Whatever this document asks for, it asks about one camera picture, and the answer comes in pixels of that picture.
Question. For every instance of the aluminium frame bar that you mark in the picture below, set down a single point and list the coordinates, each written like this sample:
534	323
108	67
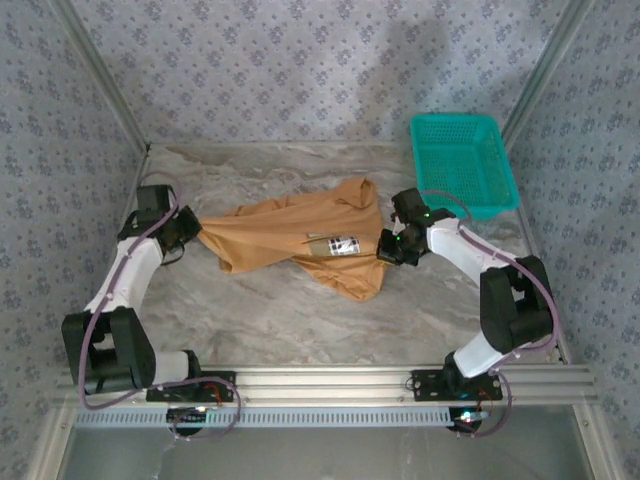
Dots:
542	65
595	445
107	85
526	222
141	165
50	445

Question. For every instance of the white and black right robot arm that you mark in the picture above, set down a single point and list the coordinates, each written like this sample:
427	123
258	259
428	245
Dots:
455	245

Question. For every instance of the wide grooved aluminium rail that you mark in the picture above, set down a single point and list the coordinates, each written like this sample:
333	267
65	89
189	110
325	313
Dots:
325	385

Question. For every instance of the teal plastic basket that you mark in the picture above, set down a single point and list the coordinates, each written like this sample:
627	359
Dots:
460	165

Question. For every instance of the black controller board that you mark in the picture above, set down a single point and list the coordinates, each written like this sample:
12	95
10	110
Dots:
462	422
182	415

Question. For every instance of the tan t-shirt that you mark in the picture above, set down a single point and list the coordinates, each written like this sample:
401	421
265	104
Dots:
280	230

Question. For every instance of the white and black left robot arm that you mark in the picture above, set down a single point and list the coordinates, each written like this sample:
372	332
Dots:
130	270

